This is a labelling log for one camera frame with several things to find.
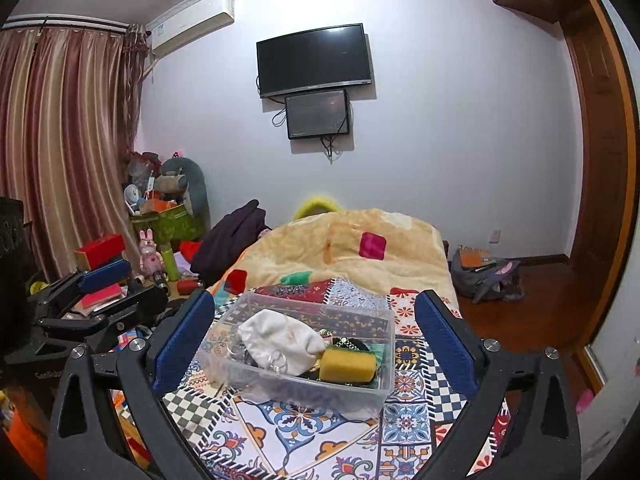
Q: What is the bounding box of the large wall television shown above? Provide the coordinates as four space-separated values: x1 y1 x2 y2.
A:
256 23 372 99

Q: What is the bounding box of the red box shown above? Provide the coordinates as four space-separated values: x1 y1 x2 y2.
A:
74 233 126 272

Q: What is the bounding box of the pink rabbit toy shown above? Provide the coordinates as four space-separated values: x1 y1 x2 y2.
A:
139 229 165 283

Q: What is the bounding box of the white drawstring pouch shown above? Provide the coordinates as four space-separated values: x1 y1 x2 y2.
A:
236 309 326 376

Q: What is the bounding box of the clear plastic storage bin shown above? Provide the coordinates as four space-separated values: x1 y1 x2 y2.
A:
196 292 395 420

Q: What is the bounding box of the dark purple jacket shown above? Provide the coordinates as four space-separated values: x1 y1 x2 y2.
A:
191 200 268 286

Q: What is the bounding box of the yellow green sponge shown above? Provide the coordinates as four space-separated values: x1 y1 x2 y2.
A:
319 347 378 384

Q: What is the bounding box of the grey backpack on floor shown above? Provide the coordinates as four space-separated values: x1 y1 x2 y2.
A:
450 247 525 304

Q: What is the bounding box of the green cardboard box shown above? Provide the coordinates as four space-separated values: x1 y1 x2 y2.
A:
129 205 205 245

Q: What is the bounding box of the small wall monitor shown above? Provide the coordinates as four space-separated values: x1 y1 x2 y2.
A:
284 89 350 140

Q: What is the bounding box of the beige fleece blanket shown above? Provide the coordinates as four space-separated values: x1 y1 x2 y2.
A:
222 209 459 310

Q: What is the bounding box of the green fabric item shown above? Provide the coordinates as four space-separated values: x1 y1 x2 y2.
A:
368 342 394 376

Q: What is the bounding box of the grey green plush toy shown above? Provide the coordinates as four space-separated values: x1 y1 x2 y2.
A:
154 156 210 229

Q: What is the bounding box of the white air conditioner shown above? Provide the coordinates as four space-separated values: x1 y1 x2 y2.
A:
151 0 234 58

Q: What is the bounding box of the striped red curtain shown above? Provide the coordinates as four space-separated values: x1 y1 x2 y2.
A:
1 25 148 280

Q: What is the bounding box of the green bottle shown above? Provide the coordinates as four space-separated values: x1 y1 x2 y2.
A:
160 244 181 282

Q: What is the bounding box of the wall power socket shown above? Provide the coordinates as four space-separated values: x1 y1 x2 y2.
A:
488 230 501 244

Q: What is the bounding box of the brown wooden door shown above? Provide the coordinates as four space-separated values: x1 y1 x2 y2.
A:
492 0 639 347

